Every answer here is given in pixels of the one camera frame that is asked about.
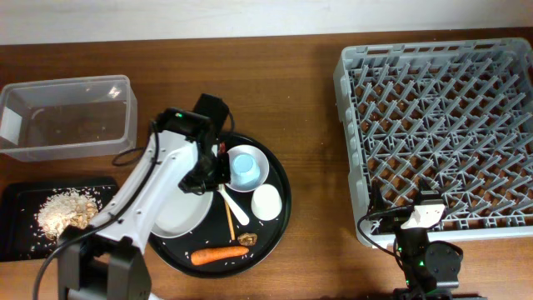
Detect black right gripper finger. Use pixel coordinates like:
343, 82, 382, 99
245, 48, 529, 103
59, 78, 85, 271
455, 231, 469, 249
417, 178, 441, 204
369, 181, 386, 213

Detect red snack wrapper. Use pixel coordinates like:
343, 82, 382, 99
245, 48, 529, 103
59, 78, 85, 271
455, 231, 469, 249
218, 142, 227, 154

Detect large white plate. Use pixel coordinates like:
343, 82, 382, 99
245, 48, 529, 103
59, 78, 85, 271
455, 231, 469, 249
152, 188, 213, 238

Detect white ceramic cup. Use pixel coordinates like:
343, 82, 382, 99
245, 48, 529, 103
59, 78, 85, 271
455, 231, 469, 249
251, 184, 282, 221

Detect brown walnut piece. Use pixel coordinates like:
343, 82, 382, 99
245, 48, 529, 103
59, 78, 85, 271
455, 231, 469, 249
237, 232, 258, 247

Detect orange carrot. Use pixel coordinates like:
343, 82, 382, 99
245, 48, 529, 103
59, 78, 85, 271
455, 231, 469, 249
191, 246, 249, 266

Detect rice and food scraps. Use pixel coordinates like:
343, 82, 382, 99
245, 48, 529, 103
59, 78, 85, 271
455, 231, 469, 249
37, 190, 99, 240

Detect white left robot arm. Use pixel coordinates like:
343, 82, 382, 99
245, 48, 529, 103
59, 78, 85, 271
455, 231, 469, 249
57, 94, 230, 299

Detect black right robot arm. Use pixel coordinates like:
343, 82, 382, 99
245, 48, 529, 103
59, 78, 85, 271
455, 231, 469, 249
369, 179, 463, 300

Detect grey plastic dishwasher rack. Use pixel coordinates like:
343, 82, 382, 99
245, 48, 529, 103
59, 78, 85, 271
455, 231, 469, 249
333, 37, 532, 247

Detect clear plastic waste bin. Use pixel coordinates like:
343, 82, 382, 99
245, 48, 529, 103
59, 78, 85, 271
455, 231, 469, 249
1, 75, 137, 162

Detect black rectangular waste tray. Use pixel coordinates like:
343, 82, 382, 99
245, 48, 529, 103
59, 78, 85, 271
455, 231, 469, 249
1, 177, 118, 262

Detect small grey bowl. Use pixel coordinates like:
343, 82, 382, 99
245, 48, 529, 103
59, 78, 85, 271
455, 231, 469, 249
227, 144, 270, 193

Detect light blue cup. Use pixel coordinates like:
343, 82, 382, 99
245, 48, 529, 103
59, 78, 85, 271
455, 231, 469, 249
232, 153, 261, 190

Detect wooden chopstick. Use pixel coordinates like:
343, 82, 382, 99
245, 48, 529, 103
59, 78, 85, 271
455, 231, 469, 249
224, 200, 236, 241

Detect white plastic fork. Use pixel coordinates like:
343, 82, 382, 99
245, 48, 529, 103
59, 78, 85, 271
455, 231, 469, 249
218, 184, 250, 226

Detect round black serving tray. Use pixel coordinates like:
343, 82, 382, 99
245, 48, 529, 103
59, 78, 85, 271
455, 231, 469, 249
149, 133, 291, 278

